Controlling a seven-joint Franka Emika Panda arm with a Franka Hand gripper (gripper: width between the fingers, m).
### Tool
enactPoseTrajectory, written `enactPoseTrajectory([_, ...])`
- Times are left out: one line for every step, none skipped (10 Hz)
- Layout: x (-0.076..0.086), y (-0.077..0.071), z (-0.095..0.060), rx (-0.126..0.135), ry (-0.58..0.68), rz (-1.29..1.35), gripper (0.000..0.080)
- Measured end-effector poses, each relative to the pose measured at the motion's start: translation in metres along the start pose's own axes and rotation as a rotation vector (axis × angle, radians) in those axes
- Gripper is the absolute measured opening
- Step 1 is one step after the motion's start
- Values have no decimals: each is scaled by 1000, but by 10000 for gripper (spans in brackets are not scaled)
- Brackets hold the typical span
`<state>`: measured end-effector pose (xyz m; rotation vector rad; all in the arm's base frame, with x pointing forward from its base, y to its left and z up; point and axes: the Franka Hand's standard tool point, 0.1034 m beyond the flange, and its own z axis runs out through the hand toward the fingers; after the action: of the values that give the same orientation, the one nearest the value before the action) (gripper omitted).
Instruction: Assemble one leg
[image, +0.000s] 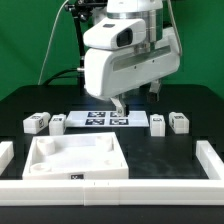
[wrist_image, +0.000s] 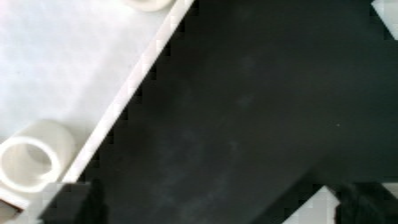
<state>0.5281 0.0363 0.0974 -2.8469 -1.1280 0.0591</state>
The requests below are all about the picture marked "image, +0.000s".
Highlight black cable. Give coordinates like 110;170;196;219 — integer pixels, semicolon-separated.
42;68;84;86

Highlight white square tabletop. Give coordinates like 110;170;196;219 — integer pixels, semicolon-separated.
22;132;129;180

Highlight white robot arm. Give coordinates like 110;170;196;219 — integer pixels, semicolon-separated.
84;0;182;116

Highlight white U-shaped fence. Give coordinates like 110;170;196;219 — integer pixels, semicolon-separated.
0;140;224;206

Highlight white cable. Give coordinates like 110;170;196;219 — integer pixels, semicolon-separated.
37;0;69;86

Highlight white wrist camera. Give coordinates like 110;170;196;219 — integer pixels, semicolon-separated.
83;18;146;50

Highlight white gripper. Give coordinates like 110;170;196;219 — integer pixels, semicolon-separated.
85;33;180;117

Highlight white marker sheet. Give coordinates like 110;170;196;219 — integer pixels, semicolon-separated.
66;111;149;127

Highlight black camera stand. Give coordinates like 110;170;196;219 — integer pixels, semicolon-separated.
65;0;95;88

